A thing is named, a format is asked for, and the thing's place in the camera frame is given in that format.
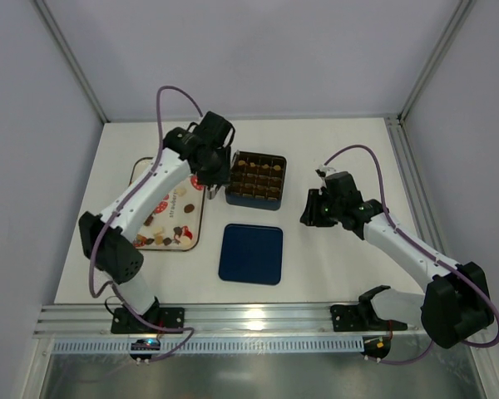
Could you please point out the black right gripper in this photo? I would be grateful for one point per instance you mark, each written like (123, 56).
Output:
(311, 217)

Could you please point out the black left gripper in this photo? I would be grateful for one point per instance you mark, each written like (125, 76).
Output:
(223, 177)

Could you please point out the silver metal tongs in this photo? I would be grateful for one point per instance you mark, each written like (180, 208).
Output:
(212, 191)

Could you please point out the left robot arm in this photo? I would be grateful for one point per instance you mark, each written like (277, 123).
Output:
(107, 237)

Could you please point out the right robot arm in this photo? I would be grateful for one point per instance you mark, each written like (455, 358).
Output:
(453, 303)

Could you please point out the navy blue chocolate tin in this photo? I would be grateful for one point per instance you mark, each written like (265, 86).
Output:
(256, 180)

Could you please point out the milk brown block chocolate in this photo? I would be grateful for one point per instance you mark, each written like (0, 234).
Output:
(149, 220)

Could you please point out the white strawberry print tray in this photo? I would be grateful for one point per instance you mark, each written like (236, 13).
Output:
(169, 213)

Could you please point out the navy blue tin lid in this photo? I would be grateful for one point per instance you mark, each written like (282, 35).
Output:
(251, 254)

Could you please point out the right controller board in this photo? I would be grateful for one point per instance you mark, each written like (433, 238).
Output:
(376, 347)

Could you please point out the controller board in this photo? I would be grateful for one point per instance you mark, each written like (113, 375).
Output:
(144, 350)
(376, 347)

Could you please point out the left controller board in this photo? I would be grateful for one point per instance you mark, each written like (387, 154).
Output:
(144, 350)

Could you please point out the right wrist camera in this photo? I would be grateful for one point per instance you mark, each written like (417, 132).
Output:
(324, 171)

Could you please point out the aluminium mounting rail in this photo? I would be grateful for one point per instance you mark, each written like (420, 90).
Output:
(90, 320)

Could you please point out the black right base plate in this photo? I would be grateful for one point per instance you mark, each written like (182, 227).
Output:
(361, 318)

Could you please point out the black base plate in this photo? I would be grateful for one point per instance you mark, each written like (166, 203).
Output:
(361, 318)
(123, 322)

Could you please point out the slotted grey cable duct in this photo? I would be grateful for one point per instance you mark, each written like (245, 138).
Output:
(215, 345)

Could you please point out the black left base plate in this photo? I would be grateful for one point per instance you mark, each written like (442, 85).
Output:
(123, 322)

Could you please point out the left aluminium frame post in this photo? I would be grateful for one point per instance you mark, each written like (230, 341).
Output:
(54, 30)

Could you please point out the aluminium frame post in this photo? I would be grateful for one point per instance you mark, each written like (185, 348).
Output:
(54, 30)
(449, 33)

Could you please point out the right aluminium frame post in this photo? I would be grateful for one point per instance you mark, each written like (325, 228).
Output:
(449, 33)

